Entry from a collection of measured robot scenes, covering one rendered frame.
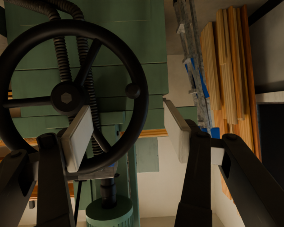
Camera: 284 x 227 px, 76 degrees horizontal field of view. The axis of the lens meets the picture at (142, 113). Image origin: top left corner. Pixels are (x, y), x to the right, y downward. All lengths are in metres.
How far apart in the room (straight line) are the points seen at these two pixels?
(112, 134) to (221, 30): 1.63
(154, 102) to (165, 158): 2.67
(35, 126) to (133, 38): 0.37
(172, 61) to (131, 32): 2.62
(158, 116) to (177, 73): 2.63
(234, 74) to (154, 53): 1.38
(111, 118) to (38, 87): 0.25
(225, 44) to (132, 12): 1.44
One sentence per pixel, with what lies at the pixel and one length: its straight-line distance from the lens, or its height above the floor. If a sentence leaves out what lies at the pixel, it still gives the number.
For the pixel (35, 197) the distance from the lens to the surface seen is 3.20.
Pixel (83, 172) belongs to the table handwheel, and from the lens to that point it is 0.36.
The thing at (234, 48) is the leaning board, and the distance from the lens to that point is 1.87.
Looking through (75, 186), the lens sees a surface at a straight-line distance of 0.97.
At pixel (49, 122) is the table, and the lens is 0.47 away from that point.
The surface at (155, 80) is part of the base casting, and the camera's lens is 0.53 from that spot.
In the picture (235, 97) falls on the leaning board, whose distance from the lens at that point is 1.87.
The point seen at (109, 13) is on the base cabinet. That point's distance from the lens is 0.59.
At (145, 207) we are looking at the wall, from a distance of 3.47.
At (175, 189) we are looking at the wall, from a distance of 3.37.
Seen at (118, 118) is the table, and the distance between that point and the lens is 0.43.
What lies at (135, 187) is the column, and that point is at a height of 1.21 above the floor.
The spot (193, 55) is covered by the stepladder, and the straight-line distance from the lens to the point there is 1.36.
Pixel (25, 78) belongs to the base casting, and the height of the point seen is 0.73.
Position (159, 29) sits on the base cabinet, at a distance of 0.57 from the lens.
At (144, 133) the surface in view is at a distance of 0.68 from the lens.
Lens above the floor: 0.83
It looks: 2 degrees up
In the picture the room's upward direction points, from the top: 176 degrees clockwise
